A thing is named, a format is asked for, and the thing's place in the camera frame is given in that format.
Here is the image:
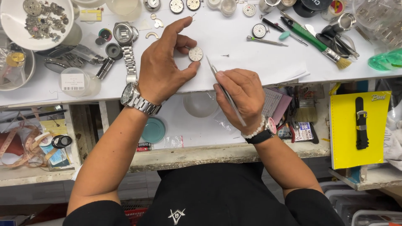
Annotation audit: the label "person's right hand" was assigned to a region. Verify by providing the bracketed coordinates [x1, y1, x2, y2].
[213, 68, 266, 135]

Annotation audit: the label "person's left hand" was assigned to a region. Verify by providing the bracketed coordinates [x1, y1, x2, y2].
[138, 16, 201, 106]

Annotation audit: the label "silver tweezers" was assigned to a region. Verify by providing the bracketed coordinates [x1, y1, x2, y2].
[206, 55, 247, 127]

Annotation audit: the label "white round watch dial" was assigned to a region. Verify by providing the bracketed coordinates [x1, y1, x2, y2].
[188, 46, 204, 62]

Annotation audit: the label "white paper sheet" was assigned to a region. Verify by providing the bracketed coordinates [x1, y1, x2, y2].
[171, 19, 311, 93]

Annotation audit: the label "pink notepad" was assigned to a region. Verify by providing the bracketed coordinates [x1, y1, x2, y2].
[262, 87, 293, 126]

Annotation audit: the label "silver wristwatch on wrist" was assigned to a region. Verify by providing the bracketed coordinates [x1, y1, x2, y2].
[120, 82, 162, 115]

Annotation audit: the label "clear plastic dome cover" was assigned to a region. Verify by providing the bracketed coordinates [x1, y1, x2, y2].
[183, 91, 220, 118]

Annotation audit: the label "small metal watch parts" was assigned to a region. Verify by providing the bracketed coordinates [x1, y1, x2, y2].
[150, 13, 165, 29]

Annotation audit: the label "dark grey round holder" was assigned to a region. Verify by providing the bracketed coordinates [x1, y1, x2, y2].
[105, 43, 124, 60]

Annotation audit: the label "silver screwdriver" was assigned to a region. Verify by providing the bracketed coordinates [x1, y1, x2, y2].
[246, 35, 289, 47]

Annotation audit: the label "teal round lid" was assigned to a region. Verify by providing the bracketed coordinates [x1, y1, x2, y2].
[141, 117, 166, 144]

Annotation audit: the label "wooden flat paintbrush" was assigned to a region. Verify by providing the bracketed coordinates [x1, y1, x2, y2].
[295, 94, 318, 123]

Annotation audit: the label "multicoloured round disc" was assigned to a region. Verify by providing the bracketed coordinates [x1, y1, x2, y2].
[98, 28, 113, 42]

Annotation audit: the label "silver watch case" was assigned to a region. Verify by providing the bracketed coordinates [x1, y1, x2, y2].
[143, 0, 161, 12]

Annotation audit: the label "grey watch movement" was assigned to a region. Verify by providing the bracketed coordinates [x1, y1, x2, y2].
[169, 0, 185, 14]

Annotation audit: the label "printed label card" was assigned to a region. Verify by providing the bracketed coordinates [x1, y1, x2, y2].
[293, 122, 315, 142]

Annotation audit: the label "white watch movement with crown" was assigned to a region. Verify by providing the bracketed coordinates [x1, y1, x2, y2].
[251, 23, 270, 39]

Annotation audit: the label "clear plastic cup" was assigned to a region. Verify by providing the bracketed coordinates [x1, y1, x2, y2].
[105, 0, 144, 22]

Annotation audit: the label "small clear zip bag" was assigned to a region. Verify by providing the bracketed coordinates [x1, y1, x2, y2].
[153, 135, 184, 150]

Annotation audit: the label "clear round labelled container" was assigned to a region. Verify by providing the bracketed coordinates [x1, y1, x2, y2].
[58, 67, 92, 98]

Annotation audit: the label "yellow and white small box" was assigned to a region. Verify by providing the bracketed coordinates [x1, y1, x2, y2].
[79, 8, 103, 22]

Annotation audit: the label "patterned white watch dial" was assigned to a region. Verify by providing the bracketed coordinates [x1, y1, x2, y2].
[242, 3, 257, 17]

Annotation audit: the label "clear twin plastic cups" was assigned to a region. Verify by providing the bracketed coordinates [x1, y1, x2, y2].
[207, 0, 237, 17]

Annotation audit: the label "metal cups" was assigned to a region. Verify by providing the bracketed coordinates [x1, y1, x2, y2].
[258, 0, 297, 14]

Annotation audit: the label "person's black shirt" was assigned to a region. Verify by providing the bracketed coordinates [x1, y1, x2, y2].
[62, 162, 346, 226]

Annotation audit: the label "yellow card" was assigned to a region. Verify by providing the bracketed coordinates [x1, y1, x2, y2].
[329, 91, 392, 170]

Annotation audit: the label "black round cap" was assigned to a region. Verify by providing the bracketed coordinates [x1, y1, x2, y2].
[292, 0, 334, 19]

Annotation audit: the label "black eye loupe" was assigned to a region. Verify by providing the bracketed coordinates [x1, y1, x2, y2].
[51, 135, 73, 149]

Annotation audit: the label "silver loupe cylinder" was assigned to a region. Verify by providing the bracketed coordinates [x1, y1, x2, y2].
[329, 12, 357, 34]

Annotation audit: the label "white bowl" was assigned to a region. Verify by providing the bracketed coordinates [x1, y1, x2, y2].
[0, 0, 75, 51]

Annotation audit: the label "heap of watch parts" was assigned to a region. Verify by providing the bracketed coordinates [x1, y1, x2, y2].
[23, 0, 70, 43]

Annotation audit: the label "tape roll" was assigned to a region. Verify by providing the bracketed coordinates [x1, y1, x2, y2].
[328, 0, 347, 17]

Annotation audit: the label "plastic bag with gold dial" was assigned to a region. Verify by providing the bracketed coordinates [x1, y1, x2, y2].
[0, 46, 36, 92]

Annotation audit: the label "red plastic basket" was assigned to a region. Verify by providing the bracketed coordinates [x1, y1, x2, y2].
[124, 207, 149, 226]

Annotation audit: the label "pink measuring tape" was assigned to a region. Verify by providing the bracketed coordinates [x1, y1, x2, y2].
[0, 107, 61, 169]

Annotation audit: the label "clear plastic parts container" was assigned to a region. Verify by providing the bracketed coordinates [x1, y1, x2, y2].
[352, 0, 402, 48]

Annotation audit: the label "white cloth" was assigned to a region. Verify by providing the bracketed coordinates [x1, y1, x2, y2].
[383, 102, 402, 171]

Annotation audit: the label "white plastic crates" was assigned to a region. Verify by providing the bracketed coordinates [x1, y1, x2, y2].
[320, 180, 402, 226]

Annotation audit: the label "silver watch with metal bracelet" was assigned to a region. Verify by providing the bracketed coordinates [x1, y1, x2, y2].
[113, 21, 139, 84]

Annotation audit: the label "white bead bracelet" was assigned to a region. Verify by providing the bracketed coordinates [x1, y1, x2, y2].
[241, 114, 266, 139]

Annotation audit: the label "pink-faced watch black strap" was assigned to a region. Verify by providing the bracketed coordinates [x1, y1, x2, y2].
[245, 117, 277, 145]

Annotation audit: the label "black-handled screwdriver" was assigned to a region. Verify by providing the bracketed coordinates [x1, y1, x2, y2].
[262, 18, 309, 47]

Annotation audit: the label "green-handled brush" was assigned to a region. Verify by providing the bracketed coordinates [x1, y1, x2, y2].
[280, 16, 352, 70]

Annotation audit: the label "black-handled pliers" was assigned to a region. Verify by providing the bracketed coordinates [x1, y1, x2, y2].
[315, 25, 360, 59]

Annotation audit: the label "black rubber watch strap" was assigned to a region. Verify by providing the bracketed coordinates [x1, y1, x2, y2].
[355, 97, 370, 150]

